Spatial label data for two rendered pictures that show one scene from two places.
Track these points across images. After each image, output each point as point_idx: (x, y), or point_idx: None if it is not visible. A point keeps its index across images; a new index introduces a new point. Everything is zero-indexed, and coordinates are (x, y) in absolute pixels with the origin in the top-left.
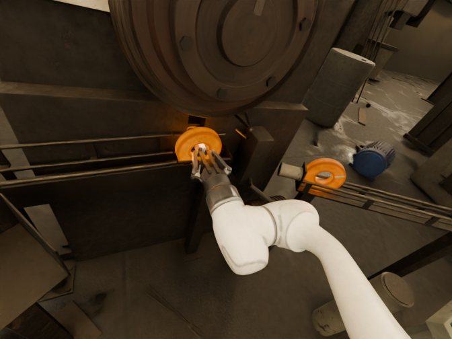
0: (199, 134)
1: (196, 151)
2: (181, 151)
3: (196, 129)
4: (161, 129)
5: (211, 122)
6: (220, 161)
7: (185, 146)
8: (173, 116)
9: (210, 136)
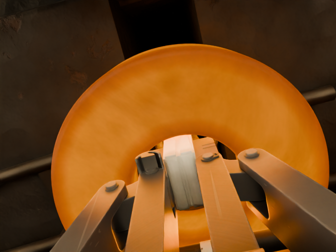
0: (124, 71)
1: (135, 183)
2: (77, 210)
3: (121, 62)
4: (39, 139)
5: (236, 50)
6: (327, 219)
7: (88, 176)
8: (58, 68)
9: (209, 72)
